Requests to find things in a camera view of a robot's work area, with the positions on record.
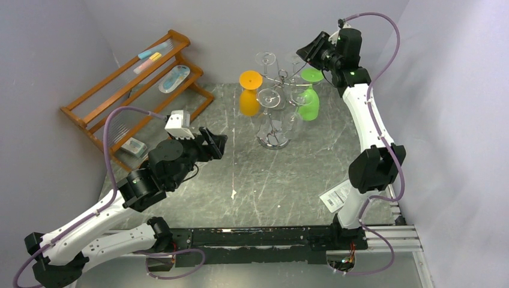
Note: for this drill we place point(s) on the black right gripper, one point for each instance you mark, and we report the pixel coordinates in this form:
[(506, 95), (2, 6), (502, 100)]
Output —
[(319, 53)]

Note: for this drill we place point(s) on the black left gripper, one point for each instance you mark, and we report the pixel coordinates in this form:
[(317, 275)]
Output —
[(207, 152)]

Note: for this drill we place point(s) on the clear wine glass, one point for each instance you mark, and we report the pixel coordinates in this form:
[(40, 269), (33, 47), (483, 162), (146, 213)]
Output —
[(269, 99), (265, 59), (293, 123), (295, 60)]

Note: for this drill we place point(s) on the green plastic wine glass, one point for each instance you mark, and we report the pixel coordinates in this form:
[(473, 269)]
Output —
[(310, 109)]

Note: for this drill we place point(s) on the orange plastic wine glass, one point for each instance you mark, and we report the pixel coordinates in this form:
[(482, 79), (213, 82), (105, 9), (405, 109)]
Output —
[(250, 81)]

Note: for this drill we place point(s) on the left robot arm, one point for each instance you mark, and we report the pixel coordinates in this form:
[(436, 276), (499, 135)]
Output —
[(60, 257)]

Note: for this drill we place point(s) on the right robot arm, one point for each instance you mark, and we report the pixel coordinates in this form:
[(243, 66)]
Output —
[(380, 160)]

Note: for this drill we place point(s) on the chrome wine glass rack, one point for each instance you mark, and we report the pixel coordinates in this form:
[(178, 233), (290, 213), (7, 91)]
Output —
[(277, 79)]

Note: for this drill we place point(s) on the wooden shelf rack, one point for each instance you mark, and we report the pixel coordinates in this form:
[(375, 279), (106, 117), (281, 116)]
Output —
[(135, 88)]

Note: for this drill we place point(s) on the blue toothbrush package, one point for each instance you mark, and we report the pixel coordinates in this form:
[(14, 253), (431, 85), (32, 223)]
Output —
[(173, 79)]

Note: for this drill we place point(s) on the small teal white box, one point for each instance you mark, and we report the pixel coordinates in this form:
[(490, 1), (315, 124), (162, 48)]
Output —
[(134, 147)]

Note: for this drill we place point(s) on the white paper label card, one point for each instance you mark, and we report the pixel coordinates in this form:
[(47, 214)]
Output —
[(334, 198)]

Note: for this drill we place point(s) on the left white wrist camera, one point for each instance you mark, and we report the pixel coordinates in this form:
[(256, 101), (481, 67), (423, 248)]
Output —
[(178, 125)]

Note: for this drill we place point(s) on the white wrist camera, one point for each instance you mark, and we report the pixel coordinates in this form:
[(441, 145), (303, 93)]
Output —
[(343, 24), (178, 125)]

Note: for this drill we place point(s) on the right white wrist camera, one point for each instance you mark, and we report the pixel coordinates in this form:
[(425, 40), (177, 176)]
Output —
[(343, 24)]

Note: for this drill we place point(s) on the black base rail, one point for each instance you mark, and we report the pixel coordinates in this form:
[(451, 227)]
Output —
[(213, 246)]

